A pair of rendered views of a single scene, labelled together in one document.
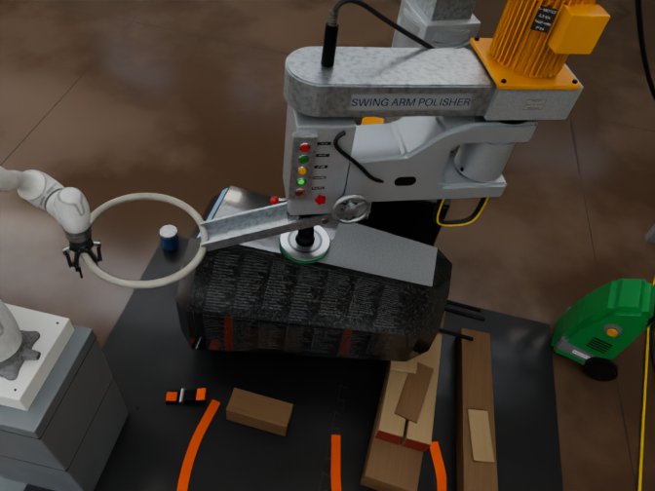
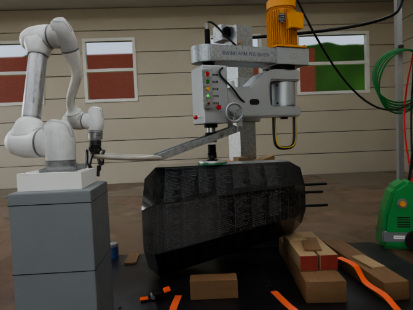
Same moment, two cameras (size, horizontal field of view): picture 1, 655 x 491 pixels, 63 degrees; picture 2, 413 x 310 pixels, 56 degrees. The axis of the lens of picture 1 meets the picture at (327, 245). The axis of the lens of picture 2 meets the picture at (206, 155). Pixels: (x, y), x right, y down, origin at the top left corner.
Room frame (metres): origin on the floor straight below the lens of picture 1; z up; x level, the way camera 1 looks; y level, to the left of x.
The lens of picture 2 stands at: (-1.40, 0.45, 1.05)
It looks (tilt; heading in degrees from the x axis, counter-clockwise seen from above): 3 degrees down; 354
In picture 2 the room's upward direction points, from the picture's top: 2 degrees counter-clockwise
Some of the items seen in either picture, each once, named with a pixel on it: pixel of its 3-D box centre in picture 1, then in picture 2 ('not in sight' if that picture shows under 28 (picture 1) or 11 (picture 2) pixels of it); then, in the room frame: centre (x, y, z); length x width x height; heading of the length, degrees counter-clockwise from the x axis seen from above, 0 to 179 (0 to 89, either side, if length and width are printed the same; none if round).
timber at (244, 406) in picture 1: (259, 411); (213, 286); (1.01, 0.18, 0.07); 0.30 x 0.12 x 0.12; 84
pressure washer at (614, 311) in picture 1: (621, 307); (399, 196); (1.76, -1.57, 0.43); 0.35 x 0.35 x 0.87; 71
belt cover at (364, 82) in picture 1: (427, 86); (249, 59); (1.59, -0.24, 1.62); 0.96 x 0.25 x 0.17; 107
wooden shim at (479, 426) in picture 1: (480, 434); (367, 261); (1.07, -0.89, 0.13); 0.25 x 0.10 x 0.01; 4
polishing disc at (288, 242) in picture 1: (304, 241); (212, 161); (1.48, 0.10, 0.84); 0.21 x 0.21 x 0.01
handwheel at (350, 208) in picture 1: (349, 202); (232, 112); (1.40, -0.05, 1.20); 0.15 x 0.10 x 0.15; 107
